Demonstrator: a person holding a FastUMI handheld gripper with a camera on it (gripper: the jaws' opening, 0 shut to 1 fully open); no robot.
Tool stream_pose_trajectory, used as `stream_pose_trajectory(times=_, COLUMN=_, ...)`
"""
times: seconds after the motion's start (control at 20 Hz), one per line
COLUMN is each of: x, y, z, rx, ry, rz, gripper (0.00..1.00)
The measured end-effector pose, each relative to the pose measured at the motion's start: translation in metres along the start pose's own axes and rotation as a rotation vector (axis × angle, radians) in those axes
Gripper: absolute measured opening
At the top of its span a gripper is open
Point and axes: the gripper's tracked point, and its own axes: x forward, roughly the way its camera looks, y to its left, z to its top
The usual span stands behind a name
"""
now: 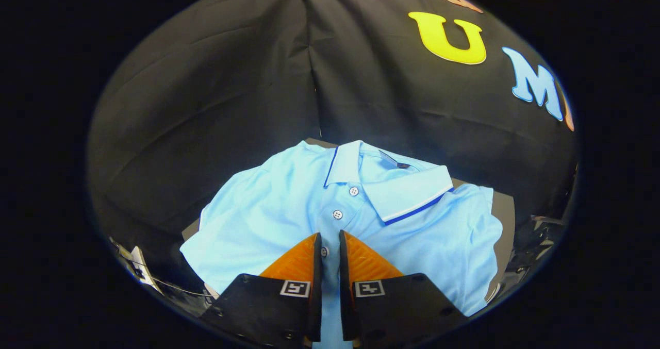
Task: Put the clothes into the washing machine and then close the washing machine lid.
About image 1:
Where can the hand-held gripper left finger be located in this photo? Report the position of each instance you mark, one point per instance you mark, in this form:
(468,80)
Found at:
(315,287)

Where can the glossy black washing machine lid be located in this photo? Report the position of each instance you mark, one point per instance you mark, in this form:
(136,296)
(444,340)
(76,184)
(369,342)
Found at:
(536,243)

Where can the light blue polo shirt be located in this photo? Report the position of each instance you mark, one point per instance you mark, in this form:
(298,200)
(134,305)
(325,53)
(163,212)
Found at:
(268,220)

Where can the black backdrop cloth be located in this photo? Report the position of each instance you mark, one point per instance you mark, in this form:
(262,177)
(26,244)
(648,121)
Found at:
(232,81)

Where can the grey cabinet with dark top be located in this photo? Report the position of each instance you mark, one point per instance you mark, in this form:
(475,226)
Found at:
(504,210)

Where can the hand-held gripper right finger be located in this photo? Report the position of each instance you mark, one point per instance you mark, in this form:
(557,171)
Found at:
(344,287)

